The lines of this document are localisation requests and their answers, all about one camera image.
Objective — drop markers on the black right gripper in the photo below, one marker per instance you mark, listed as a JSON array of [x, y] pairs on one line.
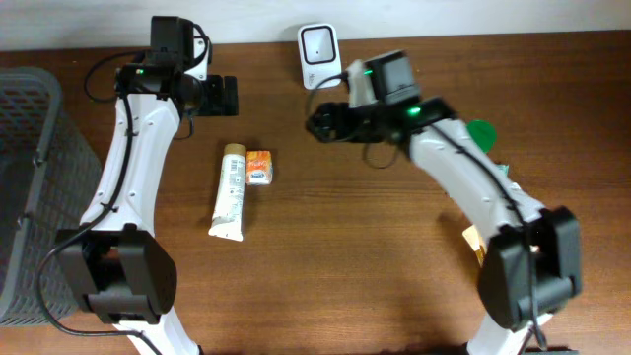
[[321, 120]]

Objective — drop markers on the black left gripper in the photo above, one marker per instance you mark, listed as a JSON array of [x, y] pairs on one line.
[[219, 105]]

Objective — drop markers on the orange small carton box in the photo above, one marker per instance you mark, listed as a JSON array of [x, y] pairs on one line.
[[258, 168]]

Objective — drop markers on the white tube gold cap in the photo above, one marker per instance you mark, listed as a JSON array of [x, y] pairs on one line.
[[227, 218]]

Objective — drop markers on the green lid jar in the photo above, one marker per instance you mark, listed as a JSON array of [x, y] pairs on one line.
[[483, 134]]

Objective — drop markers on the teal snack packet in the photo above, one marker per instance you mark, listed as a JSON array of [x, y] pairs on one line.
[[504, 168]]

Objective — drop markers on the beige brown snack bag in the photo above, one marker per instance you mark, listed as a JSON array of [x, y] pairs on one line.
[[476, 243]]

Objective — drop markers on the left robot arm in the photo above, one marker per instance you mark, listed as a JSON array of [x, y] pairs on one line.
[[112, 262]]

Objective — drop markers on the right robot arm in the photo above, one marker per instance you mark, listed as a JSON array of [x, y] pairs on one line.
[[532, 265]]

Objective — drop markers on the white barcode scanner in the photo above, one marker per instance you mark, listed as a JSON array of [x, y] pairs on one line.
[[319, 53]]

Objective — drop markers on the grey plastic mesh basket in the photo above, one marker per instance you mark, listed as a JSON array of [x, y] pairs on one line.
[[49, 174]]

